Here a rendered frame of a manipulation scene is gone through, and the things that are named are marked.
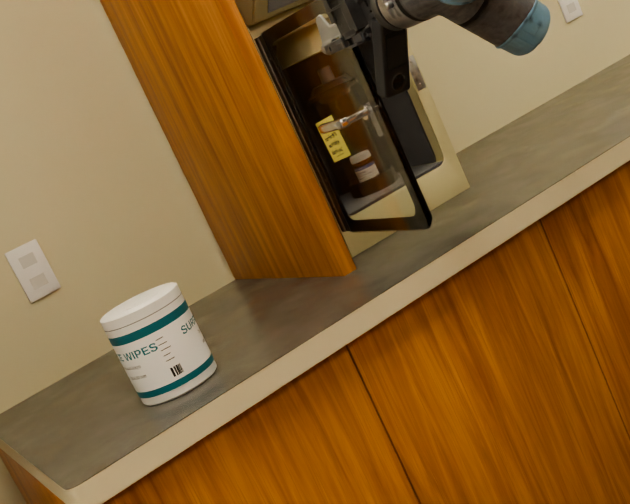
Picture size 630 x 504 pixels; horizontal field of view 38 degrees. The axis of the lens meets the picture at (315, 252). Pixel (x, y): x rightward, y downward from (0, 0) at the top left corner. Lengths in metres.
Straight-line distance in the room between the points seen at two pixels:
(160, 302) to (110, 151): 0.71
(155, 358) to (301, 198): 0.43
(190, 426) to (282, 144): 0.55
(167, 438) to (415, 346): 0.45
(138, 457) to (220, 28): 0.75
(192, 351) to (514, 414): 0.58
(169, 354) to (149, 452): 0.17
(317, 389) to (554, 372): 0.48
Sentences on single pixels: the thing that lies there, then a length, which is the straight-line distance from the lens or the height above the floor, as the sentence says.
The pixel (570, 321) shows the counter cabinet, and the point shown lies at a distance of 1.73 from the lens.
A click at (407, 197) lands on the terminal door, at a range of 1.50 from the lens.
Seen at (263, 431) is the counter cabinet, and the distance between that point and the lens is 1.40.
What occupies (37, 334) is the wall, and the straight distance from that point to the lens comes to 2.00.
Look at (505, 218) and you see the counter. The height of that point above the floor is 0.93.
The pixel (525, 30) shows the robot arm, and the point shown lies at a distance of 1.23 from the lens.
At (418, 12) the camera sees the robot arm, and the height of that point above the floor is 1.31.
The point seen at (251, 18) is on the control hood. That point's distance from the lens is 1.71.
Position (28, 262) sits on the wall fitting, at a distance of 1.99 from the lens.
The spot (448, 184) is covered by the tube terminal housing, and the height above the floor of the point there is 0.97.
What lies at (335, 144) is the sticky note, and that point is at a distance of 1.63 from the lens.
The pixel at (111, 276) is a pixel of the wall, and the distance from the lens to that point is 2.03.
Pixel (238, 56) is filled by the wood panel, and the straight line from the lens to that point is 1.63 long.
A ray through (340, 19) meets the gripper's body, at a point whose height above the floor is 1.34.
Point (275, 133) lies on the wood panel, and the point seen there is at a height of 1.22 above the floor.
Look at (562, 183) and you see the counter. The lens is 1.69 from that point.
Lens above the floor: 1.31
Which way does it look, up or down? 11 degrees down
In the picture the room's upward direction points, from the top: 25 degrees counter-clockwise
